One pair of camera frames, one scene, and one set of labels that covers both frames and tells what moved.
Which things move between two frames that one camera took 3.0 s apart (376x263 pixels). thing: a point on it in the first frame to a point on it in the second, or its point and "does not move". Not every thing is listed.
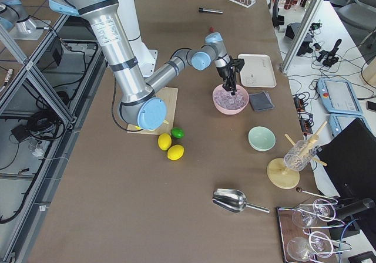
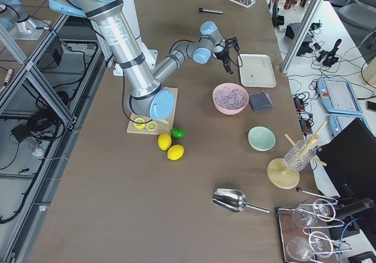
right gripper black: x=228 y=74 to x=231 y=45
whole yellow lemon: x=164 y=141 does not move
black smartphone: x=371 y=106 does not move
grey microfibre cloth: x=261 y=101 does not move
